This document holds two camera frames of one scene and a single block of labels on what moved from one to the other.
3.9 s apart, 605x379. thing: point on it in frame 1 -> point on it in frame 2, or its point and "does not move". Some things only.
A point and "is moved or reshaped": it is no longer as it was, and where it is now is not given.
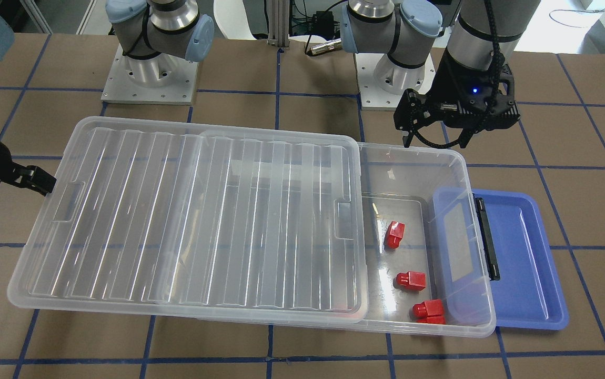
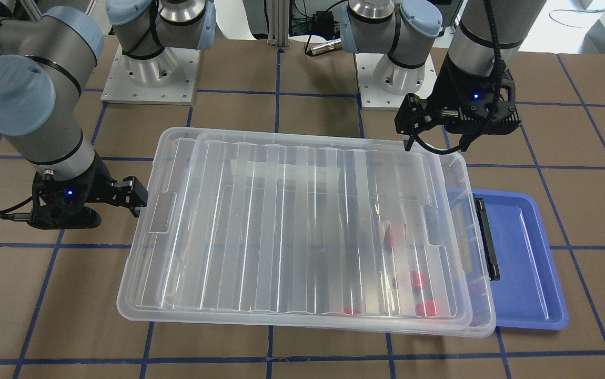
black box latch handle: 490,258 does not move
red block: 394,234 does not move
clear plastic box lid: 148,219 is moved or reshaped
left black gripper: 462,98 does not move
